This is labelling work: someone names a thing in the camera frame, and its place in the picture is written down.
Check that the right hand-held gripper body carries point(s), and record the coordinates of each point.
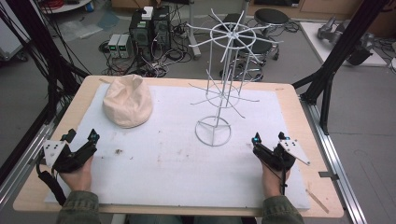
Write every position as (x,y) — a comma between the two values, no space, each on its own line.
(275,158)

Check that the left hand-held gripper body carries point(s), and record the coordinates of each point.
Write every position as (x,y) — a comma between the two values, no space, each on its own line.
(76,157)

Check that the cream fabric hat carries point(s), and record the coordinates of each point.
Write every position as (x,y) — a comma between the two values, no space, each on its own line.
(127,104)

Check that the person's right hand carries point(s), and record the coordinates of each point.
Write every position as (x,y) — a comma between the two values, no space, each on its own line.
(272,182)

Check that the person's left hand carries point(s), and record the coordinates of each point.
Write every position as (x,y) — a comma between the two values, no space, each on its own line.
(79,180)

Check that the grey tape strip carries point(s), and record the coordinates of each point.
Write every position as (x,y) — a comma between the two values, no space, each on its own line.
(328,175)

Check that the thin wooden stick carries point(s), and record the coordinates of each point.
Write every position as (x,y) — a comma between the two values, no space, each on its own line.
(317,201)

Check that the white foam mat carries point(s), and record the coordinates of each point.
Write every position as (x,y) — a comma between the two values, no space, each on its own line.
(174,168)

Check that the black round stool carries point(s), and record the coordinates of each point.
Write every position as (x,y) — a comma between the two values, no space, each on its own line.
(271,16)
(261,51)

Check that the grey bench power supply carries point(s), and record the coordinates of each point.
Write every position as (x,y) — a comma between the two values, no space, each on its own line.
(113,46)
(125,46)

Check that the white floor platform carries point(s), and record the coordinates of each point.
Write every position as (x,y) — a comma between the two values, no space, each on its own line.
(314,43)

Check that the black computer tower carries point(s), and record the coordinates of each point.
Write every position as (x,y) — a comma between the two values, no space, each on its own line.
(140,37)
(162,29)

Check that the white box on computer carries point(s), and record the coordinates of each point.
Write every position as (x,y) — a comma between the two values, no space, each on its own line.
(147,13)

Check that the aluminium rail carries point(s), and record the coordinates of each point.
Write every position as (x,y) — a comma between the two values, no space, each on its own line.
(28,155)
(336,161)

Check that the black metal frame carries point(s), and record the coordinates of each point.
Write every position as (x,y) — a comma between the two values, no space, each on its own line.
(37,53)
(339,53)

